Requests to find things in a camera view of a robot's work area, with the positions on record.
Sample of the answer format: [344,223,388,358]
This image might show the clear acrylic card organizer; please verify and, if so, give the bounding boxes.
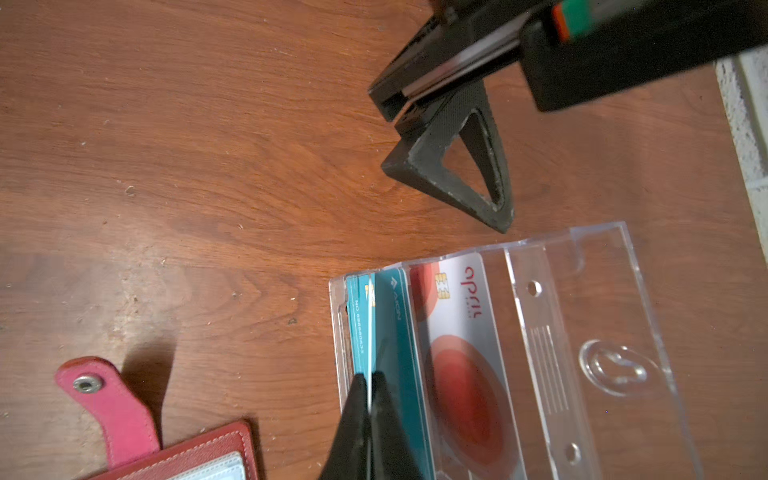
[329,222,703,479]

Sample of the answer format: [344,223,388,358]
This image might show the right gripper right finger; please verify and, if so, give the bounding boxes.
[370,371,423,480]

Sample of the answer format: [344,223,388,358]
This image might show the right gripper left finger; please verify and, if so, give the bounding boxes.
[319,374,370,480]

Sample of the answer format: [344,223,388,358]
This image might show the teal card in organizer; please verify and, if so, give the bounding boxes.
[374,268,433,479]

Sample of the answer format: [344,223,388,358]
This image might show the teal credit card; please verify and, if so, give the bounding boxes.
[346,274,376,408]

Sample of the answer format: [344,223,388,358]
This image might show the red leather card holder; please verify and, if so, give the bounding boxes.
[55,356,259,479]

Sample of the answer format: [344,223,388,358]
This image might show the white red-dot card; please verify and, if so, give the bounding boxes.
[409,253,525,479]

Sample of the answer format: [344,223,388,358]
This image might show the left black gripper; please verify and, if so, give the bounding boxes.
[368,1,767,233]

